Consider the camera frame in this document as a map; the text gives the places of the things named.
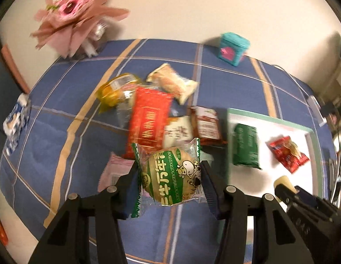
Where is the green round cake packet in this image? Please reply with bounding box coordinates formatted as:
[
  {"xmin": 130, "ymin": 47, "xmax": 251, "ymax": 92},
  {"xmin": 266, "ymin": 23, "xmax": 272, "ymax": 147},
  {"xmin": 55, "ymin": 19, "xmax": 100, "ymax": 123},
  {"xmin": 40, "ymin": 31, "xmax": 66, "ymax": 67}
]
[{"xmin": 131, "ymin": 137, "xmax": 202, "ymax": 218}]

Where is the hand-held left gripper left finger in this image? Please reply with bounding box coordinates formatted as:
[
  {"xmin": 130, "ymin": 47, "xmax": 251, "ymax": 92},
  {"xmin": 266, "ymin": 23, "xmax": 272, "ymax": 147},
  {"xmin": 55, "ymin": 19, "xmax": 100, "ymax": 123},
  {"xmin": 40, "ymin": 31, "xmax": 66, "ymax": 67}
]
[{"xmin": 29, "ymin": 159, "xmax": 140, "ymax": 264}]

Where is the pink snack packet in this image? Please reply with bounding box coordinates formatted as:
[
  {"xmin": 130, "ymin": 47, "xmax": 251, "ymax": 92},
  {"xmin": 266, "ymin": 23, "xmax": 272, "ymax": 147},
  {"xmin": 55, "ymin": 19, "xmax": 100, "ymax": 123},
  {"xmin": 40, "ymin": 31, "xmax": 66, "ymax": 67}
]
[{"xmin": 97, "ymin": 152, "xmax": 135, "ymax": 193}]

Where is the beige orange snack packet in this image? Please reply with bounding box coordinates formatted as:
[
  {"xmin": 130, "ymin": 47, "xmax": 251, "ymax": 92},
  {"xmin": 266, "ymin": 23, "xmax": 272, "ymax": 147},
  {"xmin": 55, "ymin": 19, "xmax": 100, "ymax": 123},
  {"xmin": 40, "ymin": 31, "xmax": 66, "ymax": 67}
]
[{"xmin": 146, "ymin": 63, "xmax": 199, "ymax": 105}]

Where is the pink paper flower bouquet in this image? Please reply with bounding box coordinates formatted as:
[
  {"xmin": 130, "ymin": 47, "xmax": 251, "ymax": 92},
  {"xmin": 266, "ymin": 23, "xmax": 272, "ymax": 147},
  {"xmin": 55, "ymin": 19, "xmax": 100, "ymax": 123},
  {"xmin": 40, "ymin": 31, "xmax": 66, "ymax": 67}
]
[{"xmin": 30, "ymin": 0, "xmax": 130, "ymax": 59}]

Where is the white cable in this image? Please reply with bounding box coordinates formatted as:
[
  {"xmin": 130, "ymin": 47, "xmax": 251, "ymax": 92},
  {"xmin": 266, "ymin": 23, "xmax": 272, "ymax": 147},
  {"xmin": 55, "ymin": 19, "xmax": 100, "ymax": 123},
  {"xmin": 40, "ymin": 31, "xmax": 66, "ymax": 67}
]
[{"xmin": 272, "ymin": 65, "xmax": 311, "ymax": 99}]

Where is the small red snack packet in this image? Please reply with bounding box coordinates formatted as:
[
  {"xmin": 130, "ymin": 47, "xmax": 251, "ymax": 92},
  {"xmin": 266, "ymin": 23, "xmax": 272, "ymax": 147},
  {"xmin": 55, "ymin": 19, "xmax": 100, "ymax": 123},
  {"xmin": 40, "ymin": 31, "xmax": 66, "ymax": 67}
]
[{"xmin": 266, "ymin": 136, "xmax": 310, "ymax": 174}]

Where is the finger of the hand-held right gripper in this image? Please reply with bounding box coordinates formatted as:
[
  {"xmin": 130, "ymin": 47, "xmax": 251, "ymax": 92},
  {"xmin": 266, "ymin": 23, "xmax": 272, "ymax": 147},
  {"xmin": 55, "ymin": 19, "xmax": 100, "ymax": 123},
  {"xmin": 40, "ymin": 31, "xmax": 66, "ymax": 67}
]
[
  {"xmin": 275, "ymin": 184, "xmax": 294, "ymax": 207},
  {"xmin": 295, "ymin": 186, "xmax": 318, "ymax": 202}
]

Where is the teal box with pink print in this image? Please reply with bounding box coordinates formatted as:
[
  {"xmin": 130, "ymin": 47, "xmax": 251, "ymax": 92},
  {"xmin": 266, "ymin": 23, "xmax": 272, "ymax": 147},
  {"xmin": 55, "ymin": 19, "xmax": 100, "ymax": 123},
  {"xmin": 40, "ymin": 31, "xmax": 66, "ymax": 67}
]
[{"xmin": 217, "ymin": 32, "xmax": 250, "ymax": 67}]

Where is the yellow cake packet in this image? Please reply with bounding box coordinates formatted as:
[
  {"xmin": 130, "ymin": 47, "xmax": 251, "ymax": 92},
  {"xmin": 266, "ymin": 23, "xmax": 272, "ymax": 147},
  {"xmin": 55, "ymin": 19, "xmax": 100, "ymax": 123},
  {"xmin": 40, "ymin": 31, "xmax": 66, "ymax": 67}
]
[{"xmin": 96, "ymin": 73, "xmax": 142, "ymax": 113}]

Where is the blue and white packet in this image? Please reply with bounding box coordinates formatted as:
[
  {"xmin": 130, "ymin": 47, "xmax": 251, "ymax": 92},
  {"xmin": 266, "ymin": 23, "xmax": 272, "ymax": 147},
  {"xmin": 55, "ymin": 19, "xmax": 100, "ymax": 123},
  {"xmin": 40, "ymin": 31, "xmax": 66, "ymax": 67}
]
[{"xmin": 3, "ymin": 93, "xmax": 32, "ymax": 154}]

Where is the white power adapter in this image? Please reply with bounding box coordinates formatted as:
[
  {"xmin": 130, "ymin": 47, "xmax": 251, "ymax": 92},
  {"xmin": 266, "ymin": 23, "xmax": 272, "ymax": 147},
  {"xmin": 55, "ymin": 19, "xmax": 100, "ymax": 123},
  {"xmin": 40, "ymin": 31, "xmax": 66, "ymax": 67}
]
[{"xmin": 306, "ymin": 96, "xmax": 327, "ymax": 127}]

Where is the white tray with green rim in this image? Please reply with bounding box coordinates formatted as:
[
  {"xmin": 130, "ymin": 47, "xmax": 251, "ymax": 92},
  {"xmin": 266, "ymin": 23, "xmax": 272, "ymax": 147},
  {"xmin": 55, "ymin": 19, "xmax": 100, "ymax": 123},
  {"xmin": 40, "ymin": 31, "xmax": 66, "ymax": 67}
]
[{"xmin": 220, "ymin": 108, "xmax": 323, "ymax": 245}]

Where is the dark green snack packet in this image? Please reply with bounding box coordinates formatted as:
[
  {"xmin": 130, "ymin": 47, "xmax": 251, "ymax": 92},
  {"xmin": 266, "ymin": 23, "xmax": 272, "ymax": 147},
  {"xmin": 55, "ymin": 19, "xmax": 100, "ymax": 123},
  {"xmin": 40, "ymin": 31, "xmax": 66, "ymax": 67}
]
[{"xmin": 231, "ymin": 123, "xmax": 262, "ymax": 170}]

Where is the cream packet with brown writing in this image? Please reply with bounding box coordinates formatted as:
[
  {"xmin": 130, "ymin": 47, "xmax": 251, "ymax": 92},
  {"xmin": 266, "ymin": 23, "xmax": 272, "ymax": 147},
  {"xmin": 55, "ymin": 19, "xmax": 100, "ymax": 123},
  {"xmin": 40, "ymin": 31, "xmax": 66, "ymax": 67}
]
[{"xmin": 163, "ymin": 116, "xmax": 194, "ymax": 149}]

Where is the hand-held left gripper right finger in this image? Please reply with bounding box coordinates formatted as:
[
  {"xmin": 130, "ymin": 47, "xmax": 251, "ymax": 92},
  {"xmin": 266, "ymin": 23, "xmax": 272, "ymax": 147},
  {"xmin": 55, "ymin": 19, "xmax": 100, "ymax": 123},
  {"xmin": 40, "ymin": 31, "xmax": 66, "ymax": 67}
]
[{"xmin": 199, "ymin": 159, "xmax": 323, "ymax": 264}]

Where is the cream snack piece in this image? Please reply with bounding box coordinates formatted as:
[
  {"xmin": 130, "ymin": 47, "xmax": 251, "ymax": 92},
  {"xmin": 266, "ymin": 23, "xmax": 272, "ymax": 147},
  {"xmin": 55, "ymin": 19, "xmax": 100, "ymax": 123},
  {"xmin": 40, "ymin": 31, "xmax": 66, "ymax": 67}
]
[{"xmin": 273, "ymin": 175, "xmax": 294, "ymax": 191}]

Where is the brown red snack packet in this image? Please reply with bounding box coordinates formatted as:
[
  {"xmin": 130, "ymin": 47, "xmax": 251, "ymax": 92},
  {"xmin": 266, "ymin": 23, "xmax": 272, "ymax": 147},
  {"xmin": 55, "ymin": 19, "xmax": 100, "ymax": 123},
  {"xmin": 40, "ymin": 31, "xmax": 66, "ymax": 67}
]
[{"xmin": 190, "ymin": 106, "xmax": 223, "ymax": 146}]

